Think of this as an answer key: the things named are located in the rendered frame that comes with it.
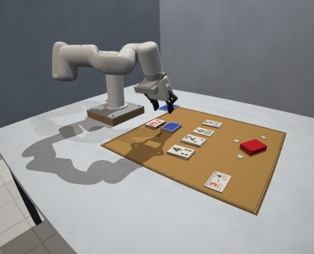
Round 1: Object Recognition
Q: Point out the red flat square block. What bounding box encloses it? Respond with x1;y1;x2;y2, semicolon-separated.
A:
240;139;267;155

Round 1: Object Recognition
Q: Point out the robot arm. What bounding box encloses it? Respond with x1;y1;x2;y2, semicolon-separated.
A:
52;42;167;110

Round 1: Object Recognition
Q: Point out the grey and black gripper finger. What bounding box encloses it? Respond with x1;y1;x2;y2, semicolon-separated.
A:
166;91;178;114
144;94;159;111

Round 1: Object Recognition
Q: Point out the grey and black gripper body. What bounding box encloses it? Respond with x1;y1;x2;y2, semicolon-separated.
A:
148;76;173;102

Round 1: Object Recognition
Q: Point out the brown flat mat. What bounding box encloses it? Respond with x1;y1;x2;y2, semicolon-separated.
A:
105;108;284;210

